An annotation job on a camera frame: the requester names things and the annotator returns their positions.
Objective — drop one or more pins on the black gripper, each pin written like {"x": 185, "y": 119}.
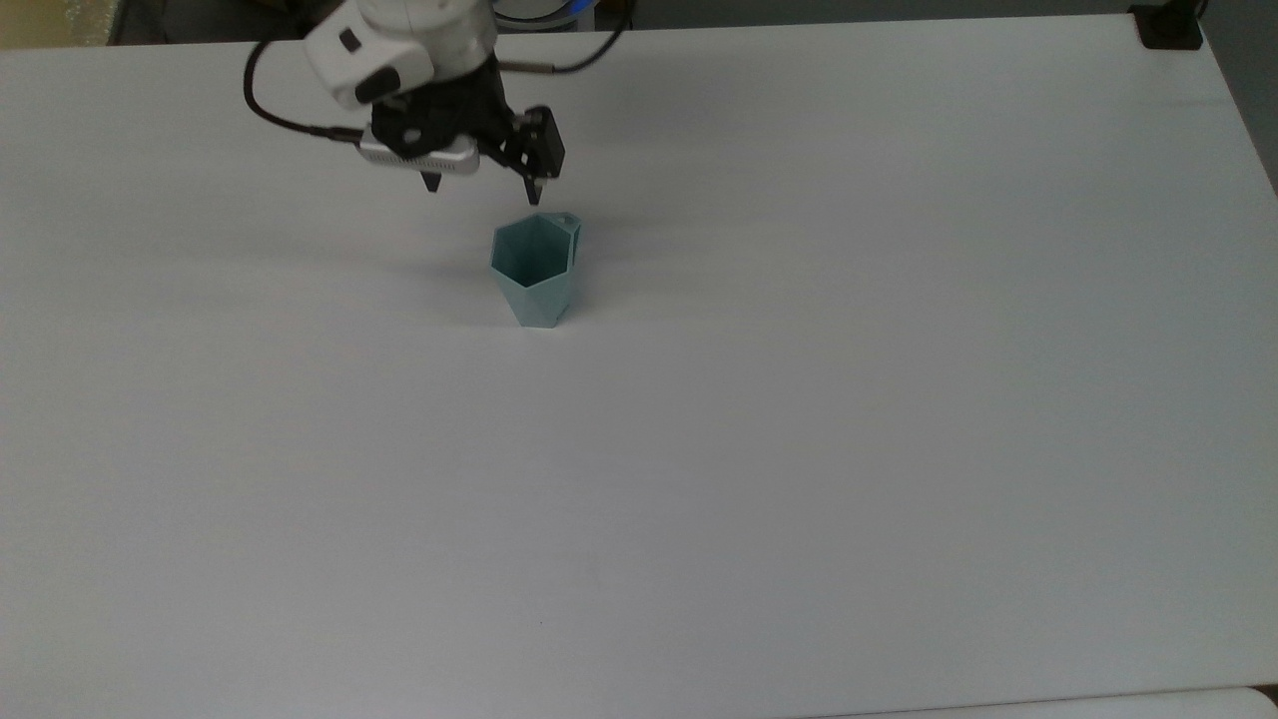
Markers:
{"x": 449, "y": 110}

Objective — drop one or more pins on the teal faceted cup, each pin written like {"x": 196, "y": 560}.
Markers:
{"x": 544, "y": 290}

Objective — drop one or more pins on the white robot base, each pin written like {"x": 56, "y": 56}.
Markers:
{"x": 544, "y": 8}

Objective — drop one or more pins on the yellow board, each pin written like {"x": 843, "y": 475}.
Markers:
{"x": 50, "y": 20}

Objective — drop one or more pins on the black table clamp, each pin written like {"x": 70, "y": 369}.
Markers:
{"x": 1168, "y": 28}

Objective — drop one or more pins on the silver camera box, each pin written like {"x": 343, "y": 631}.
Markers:
{"x": 429, "y": 161}

